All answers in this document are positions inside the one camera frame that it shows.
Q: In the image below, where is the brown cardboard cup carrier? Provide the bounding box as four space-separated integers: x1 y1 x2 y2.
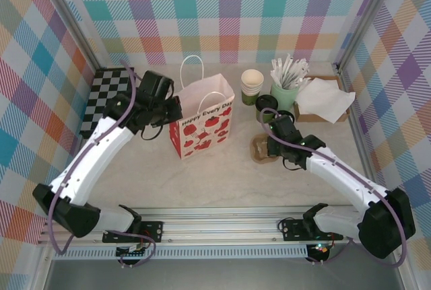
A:
249 132 280 165

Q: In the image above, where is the white red paper gift bag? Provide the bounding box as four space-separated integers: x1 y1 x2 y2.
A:
169 55 236 160

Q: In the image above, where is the black plastic cup lid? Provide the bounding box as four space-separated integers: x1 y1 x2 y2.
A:
255 94 280 112

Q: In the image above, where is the mint green straw holder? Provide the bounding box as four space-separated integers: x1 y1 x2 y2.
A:
271 79 300 113

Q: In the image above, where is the black grey chessboard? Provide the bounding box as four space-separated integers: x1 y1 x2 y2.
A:
79 67 135 139

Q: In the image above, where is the brown cardboard napkin box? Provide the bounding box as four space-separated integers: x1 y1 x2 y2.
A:
292 74 351 123

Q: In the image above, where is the stack of green paper cups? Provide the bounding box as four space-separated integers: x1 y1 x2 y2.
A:
240 69 265 106

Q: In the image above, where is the small electronics board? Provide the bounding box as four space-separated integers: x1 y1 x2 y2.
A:
309 242 331 256
116 244 149 258

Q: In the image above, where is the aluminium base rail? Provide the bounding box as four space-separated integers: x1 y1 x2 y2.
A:
38 205 405 246

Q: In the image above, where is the aluminium frame post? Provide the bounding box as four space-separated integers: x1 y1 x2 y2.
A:
38 0 110 71
336 0 405 71

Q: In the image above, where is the slotted grey cable duct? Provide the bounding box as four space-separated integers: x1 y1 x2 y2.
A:
50 248 337 260

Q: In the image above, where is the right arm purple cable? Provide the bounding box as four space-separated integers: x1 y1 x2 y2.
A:
261 108 410 268

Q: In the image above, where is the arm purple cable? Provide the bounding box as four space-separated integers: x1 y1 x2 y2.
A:
46 60 158 268
261 108 410 268

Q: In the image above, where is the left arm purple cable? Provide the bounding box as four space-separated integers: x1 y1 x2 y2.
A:
46 60 158 268

